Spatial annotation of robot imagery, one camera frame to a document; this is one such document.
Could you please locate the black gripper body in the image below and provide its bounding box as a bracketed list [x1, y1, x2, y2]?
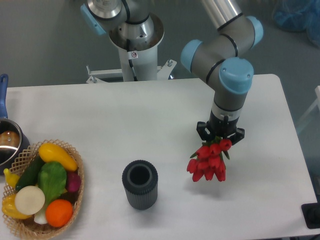
[206, 111, 239, 139]

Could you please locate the orange fruit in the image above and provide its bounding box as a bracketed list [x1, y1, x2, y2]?
[45, 199, 73, 228]

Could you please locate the blue handled saucepan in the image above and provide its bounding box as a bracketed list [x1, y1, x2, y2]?
[0, 73, 30, 176]

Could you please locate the woven wicker basket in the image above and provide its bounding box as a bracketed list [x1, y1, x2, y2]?
[0, 139, 85, 240]

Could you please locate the white round radish slice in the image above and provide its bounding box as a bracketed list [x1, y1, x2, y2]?
[14, 185, 45, 215]

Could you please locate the green cucumber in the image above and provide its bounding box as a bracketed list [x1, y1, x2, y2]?
[15, 155, 45, 192]

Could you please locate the white metal base frame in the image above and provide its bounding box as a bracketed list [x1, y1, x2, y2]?
[85, 59, 177, 84]

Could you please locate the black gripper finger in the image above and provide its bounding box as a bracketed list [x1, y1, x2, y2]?
[196, 121, 217, 142]
[227, 127, 245, 146]

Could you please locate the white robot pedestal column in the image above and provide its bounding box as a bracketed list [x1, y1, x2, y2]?
[112, 39, 160, 82]

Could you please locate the dark grey ribbed vase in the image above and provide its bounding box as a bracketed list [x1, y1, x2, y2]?
[121, 159, 159, 210]

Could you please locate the purple red onion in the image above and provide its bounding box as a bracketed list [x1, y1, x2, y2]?
[65, 172, 82, 193]

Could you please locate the yellow bell pepper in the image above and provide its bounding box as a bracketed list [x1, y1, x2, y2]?
[1, 194, 32, 220]

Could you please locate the red tulip bouquet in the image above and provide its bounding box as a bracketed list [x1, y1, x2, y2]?
[186, 137, 233, 182]

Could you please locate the green lettuce leaf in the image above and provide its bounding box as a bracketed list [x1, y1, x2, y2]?
[38, 161, 67, 207]

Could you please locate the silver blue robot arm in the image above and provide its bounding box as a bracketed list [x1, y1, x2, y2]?
[80, 0, 264, 144]

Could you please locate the black device at table corner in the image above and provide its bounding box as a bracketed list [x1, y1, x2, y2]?
[301, 202, 320, 229]

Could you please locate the black cable on pedestal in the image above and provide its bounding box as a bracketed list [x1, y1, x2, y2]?
[126, 38, 138, 82]

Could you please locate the yellow squash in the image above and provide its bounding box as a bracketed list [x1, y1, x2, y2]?
[38, 142, 78, 172]

